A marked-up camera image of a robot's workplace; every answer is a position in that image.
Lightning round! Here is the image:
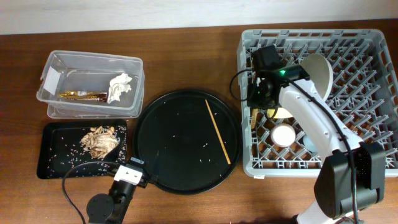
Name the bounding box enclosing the black rectangular tray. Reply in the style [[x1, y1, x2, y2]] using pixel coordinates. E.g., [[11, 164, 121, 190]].
[[37, 119, 127, 179]]

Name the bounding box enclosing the gold foil wrapper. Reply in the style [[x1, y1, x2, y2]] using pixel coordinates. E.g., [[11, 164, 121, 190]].
[[58, 90, 108, 102]]

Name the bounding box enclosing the yellow bowl with food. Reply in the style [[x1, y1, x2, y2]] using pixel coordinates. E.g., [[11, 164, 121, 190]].
[[266, 108, 292, 119]]

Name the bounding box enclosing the light blue plastic cup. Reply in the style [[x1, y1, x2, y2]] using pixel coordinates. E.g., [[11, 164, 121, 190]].
[[303, 135, 318, 153]]

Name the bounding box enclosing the food scraps pile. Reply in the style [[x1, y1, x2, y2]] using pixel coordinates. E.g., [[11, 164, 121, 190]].
[[80, 126, 121, 160]]

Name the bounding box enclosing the white round plate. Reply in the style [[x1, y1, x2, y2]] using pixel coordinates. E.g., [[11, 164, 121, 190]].
[[300, 54, 333, 101]]

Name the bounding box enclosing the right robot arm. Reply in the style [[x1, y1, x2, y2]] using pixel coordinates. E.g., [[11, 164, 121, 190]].
[[247, 45, 386, 223]]

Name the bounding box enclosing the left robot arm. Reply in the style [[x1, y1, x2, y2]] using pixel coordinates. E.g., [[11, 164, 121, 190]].
[[86, 180, 136, 224]]

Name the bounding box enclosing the grey dishwasher rack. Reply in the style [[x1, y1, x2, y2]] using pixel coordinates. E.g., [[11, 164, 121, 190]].
[[237, 29, 397, 179]]

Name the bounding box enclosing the round black tray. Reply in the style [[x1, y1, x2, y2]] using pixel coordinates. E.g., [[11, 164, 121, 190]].
[[132, 90, 243, 195]]

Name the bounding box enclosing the clear plastic bin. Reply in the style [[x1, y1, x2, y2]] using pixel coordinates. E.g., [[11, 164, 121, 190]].
[[36, 50, 145, 119]]

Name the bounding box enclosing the pink plastic cup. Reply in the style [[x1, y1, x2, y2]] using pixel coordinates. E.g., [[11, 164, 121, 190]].
[[271, 123, 296, 147]]

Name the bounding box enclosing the white napkin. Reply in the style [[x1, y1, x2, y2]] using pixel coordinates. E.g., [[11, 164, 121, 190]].
[[107, 73, 132, 104]]

